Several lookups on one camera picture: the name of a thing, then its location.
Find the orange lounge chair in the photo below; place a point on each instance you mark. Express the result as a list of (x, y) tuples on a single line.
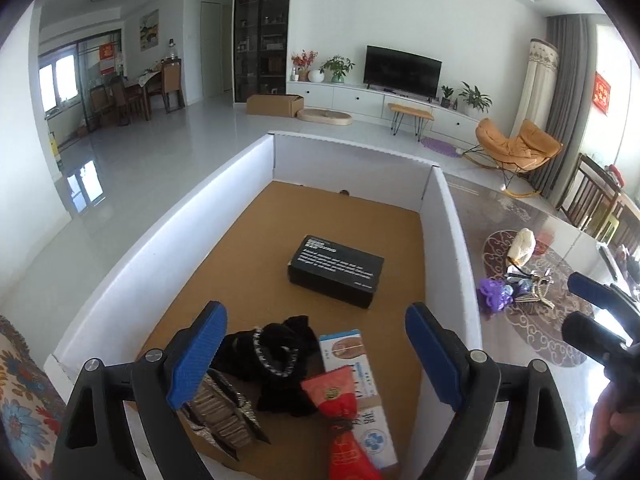
[(505, 147)]

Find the wooden dining table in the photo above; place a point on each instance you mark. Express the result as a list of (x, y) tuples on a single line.
[(147, 80)]

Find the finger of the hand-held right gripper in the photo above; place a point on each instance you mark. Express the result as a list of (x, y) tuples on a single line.
[(590, 335), (590, 287)]

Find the black television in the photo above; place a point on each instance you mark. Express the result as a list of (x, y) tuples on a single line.
[(402, 70)]

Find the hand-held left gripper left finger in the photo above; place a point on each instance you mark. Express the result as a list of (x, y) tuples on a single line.
[(197, 355)]

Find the white round vase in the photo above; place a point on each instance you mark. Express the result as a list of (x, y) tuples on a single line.
[(316, 75)]

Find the blue and white medicine box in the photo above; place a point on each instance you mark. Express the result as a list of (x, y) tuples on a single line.
[(345, 350)]

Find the dark glass display cabinet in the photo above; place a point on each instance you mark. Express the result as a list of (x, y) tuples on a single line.
[(262, 30)]

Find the black rectangular box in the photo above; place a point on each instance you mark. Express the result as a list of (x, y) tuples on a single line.
[(335, 265)]

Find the slim rhinestone hair pin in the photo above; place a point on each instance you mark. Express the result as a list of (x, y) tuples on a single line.
[(537, 300)]

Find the framed wall painting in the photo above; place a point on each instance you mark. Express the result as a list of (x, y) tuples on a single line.
[(149, 30)]

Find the grey curtain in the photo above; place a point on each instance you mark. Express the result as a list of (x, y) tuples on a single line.
[(570, 100)]

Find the small potted plant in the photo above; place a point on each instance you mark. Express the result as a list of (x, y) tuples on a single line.
[(446, 95)]

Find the dark patterned desktop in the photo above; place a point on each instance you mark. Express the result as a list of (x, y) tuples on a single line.
[(530, 330)]

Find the floral patterned cloth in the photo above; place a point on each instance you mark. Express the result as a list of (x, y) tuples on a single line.
[(25, 410)]

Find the white television cabinet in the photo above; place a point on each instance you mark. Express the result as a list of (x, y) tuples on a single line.
[(350, 100)]

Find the red door poster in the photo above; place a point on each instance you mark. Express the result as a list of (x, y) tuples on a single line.
[(108, 59)]

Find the black scrunchie with white trim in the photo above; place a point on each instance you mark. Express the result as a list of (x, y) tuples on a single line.
[(285, 355)]

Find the green leafy potted plant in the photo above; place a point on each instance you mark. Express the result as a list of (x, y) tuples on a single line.
[(337, 66)]

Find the red fabric pouch ornament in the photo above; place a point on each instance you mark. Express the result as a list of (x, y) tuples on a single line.
[(332, 392)]

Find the cream knitted cloth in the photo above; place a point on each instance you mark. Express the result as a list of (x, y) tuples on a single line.
[(522, 247)]

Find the brown cardboard box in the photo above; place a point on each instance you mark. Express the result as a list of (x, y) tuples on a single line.
[(272, 105)]

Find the dark dining chair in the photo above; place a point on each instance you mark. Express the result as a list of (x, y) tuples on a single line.
[(120, 95), (102, 102)]

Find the wooden slatted chair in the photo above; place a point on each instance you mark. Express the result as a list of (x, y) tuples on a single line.
[(590, 195)]

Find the red wall decoration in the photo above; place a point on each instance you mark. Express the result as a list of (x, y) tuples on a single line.
[(602, 92)]

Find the air conditioner with fabric cover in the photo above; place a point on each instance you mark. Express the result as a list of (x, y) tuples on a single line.
[(537, 85)]

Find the small yellow object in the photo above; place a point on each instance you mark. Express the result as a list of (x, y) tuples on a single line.
[(53, 142)]

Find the water bottle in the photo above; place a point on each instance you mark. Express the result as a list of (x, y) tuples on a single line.
[(173, 49)]

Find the large potted plant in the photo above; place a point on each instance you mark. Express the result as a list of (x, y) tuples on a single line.
[(474, 97)]

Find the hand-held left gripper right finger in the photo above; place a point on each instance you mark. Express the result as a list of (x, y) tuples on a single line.
[(435, 355)]

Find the purple round mat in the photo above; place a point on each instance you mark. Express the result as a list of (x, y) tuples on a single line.
[(437, 144)]

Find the person's right hand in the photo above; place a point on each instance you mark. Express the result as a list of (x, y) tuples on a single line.
[(620, 430)]

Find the white cardboard box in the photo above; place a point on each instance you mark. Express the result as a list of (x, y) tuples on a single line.
[(150, 240)]

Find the white door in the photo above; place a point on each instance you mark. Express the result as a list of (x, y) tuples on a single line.
[(211, 50)]

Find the wooden bench with metal legs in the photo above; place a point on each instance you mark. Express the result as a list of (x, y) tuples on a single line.
[(410, 110)]

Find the red flower plant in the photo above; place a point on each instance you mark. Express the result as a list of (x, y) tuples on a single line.
[(302, 62)]

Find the oval beige mat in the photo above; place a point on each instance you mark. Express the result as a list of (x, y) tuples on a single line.
[(325, 117)]

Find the rhinestone claw hair clip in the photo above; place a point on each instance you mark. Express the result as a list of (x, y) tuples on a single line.
[(220, 410)]

